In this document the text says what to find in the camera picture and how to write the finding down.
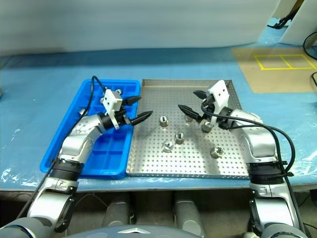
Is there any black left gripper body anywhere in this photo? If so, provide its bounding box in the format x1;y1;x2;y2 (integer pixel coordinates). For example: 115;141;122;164
119;109;132;126

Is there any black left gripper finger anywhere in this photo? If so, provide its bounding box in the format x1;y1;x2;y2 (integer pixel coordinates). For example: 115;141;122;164
123;96;142;107
130;111;154;126

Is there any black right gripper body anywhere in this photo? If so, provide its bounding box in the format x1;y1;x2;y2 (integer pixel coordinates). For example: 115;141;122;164
200;98;215;122

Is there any blue compartment tray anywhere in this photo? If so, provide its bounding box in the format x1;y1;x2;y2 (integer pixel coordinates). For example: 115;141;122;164
39;79;142;179

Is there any perforated metal tray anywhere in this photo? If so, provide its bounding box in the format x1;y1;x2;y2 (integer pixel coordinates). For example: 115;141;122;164
126;78;251;179

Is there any brown cardboard mat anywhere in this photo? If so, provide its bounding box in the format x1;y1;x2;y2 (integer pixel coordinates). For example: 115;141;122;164
230;47;317;94

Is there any white backdrop sheet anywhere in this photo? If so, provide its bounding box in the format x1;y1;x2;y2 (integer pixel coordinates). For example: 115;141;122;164
0;0;283;57

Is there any grey rounded cylinder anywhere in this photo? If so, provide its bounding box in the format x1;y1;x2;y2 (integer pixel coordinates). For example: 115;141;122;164
173;192;206;236
103;195;134;228

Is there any black metal stand foot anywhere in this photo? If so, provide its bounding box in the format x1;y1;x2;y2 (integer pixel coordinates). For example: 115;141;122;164
266;9;295;29

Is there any white foam board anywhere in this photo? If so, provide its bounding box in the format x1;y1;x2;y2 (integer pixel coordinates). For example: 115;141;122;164
279;0;317;44

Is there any grey robot torso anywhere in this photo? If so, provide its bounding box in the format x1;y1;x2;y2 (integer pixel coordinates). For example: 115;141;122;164
66;224;206;238

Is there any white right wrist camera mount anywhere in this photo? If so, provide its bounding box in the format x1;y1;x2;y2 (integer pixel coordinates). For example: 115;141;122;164
207;79;230;127

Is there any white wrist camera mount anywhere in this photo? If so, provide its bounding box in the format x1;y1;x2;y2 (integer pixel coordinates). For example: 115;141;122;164
101;89;124;130
207;79;230;127

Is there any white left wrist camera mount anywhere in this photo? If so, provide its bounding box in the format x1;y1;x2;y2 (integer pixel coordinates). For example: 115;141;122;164
101;89;124;130

